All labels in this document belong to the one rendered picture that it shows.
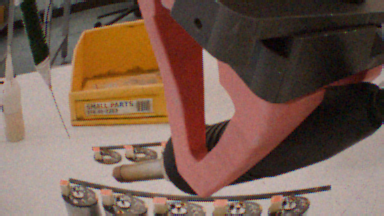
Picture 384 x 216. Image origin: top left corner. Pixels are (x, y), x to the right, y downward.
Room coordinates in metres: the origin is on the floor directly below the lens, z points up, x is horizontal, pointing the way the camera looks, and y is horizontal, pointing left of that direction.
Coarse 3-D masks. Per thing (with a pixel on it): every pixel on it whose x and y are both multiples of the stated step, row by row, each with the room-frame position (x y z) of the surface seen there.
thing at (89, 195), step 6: (72, 186) 0.30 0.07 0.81; (78, 186) 0.30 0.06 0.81; (84, 192) 0.30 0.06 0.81; (90, 192) 0.30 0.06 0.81; (66, 198) 0.29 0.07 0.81; (72, 198) 0.29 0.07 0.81; (84, 198) 0.29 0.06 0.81; (90, 198) 0.29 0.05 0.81; (96, 198) 0.29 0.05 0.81; (72, 204) 0.28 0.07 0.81; (78, 204) 0.28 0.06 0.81; (84, 204) 0.28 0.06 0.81; (90, 204) 0.28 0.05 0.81
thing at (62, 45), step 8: (48, 0) 2.60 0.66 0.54; (64, 8) 3.20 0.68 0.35; (48, 16) 2.60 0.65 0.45; (64, 16) 3.20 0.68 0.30; (48, 24) 2.60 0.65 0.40; (64, 24) 3.20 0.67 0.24; (48, 32) 2.60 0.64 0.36; (64, 32) 3.20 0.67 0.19; (48, 40) 2.60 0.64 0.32; (64, 40) 3.13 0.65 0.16; (48, 48) 2.61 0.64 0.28; (56, 48) 2.95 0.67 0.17; (64, 48) 3.20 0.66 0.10; (56, 56) 2.87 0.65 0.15; (64, 56) 3.20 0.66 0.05; (64, 64) 2.63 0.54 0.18
